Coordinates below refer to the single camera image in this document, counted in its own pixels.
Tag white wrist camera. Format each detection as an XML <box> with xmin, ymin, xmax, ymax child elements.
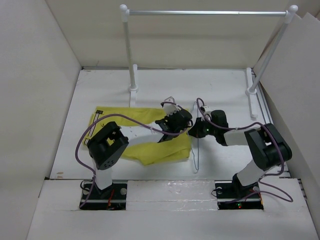
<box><xmin>200</xmin><ymin>105</ymin><xmax>213</xmax><ymax>121</ymax></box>
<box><xmin>160</xmin><ymin>96</ymin><xmax>180</xmax><ymax>116</ymax></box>

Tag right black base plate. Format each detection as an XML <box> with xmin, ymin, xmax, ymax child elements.
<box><xmin>211</xmin><ymin>180</ymin><xmax>264</xmax><ymax>210</ymax></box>

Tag white and metal clothes rack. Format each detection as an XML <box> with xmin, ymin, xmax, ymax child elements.
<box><xmin>118</xmin><ymin>3</ymin><xmax>299</xmax><ymax>121</ymax></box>

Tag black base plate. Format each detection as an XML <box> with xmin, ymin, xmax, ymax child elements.
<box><xmin>211</xmin><ymin>180</ymin><xmax>264</xmax><ymax>210</ymax></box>
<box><xmin>79</xmin><ymin>181</ymin><xmax>128</xmax><ymax>211</ymax></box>

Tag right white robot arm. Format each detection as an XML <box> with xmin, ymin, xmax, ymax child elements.
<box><xmin>188</xmin><ymin>110</ymin><xmax>293</xmax><ymax>198</ymax></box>

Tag yellow trousers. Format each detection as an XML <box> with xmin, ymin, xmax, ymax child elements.
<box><xmin>82</xmin><ymin>106</ymin><xmax>192</xmax><ymax>166</ymax></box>

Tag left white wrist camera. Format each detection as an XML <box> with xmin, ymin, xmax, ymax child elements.
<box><xmin>160</xmin><ymin>96</ymin><xmax>180</xmax><ymax>116</ymax></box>

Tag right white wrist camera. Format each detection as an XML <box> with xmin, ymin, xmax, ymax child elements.
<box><xmin>200</xmin><ymin>105</ymin><xmax>213</xmax><ymax>121</ymax></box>

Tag blue wire hanger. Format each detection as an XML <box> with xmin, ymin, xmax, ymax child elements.
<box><xmin>191</xmin><ymin>102</ymin><xmax>200</xmax><ymax>174</ymax></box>

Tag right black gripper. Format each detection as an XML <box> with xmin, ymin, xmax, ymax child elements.
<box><xmin>187</xmin><ymin>116</ymin><xmax>218</xmax><ymax>138</ymax></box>

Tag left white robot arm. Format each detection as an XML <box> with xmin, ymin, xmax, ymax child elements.
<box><xmin>86</xmin><ymin>105</ymin><xmax>193</xmax><ymax>199</ymax></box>

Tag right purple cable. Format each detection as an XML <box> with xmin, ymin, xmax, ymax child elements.
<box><xmin>196</xmin><ymin>97</ymin><xmax>294</xmax><ymax>203</ymax></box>

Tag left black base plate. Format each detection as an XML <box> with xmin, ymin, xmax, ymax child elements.
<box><xmin>79</xmin><ymin>181</ymin><xmax>128</xmax><ymax>211</ymax></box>

